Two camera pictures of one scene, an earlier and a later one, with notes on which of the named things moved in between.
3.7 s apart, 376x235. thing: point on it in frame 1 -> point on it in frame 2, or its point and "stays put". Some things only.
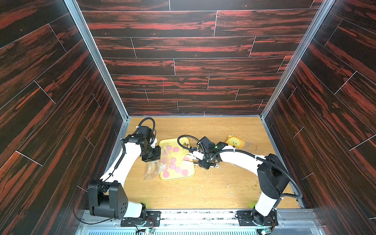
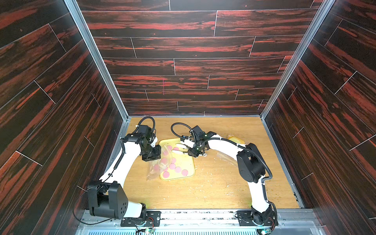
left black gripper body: (151, 153) stays put
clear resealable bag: (154, 168) stays put
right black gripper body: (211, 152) -> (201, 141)
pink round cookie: (184, 172) stays put
